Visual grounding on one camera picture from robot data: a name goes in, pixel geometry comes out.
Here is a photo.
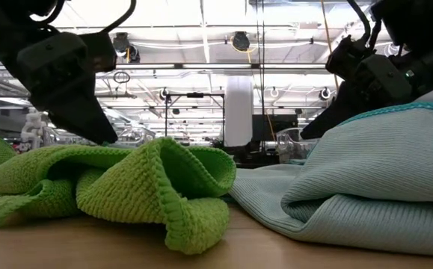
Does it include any black metal rack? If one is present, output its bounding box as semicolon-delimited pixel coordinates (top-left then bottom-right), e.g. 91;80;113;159
165;92;226;147

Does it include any blue microfiber towel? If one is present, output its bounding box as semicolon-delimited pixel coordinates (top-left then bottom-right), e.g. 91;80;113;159
229;101;433;259

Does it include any black ceiling cable reel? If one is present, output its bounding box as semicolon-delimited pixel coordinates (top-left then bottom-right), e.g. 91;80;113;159
232;31;251;52
112;31;141;64

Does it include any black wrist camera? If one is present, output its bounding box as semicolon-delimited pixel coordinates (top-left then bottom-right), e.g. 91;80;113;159
79;31;119;74
325;34;369;82

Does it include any black screen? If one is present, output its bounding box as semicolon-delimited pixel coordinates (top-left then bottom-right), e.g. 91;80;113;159
252;114;299;143

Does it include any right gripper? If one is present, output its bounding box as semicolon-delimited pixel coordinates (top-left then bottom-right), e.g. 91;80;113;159
299;53;414;141

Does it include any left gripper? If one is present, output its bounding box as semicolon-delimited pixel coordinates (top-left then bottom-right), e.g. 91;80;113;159
15;31;120;146

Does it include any white robot figure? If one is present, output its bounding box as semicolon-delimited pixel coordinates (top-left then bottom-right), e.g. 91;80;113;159
19;107;49;151

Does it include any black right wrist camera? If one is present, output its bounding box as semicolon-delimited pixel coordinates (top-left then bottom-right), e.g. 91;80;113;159
325;34;369;82

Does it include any white pillar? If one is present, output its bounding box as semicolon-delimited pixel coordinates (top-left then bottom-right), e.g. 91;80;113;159
224;75;254;148

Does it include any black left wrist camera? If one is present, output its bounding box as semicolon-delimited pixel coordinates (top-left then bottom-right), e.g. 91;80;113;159
79;31;119;74

